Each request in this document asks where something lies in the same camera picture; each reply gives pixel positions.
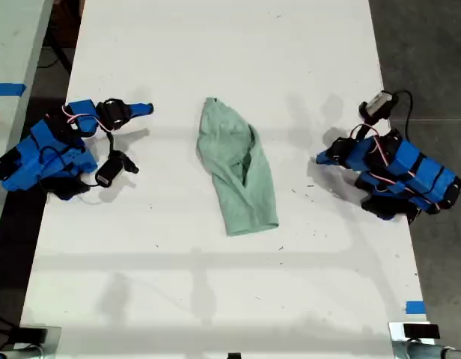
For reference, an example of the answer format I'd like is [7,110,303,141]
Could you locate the pale green T-shirt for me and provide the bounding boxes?
[195,96,280,237]

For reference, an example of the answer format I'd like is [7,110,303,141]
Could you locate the long blue tape strip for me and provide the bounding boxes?
[0,82,28,97]

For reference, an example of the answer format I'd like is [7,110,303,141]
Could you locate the pale grey side table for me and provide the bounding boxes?
[0,0,55,248]

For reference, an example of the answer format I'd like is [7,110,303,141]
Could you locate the grey metal tube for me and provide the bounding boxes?
[0,346,44,359]
[406,342,461,359]

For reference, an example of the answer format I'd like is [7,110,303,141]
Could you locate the short black camera stalk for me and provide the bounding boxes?
[355,118,377,141]

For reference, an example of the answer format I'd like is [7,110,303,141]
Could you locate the silver and black camera box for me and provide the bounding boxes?
[358,90,399,121]

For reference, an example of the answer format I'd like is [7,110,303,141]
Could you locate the thick black camera cable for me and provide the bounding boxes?
[393,89,414,135]

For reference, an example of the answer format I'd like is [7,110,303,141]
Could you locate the black floor cable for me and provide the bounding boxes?
[37,35,73,73]

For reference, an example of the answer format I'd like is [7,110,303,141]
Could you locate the metal bracket with black box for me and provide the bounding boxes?
[388,321,443,359]

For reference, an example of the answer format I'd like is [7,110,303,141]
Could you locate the black clamp with metal bracket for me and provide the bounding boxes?
[13,325,63,359]

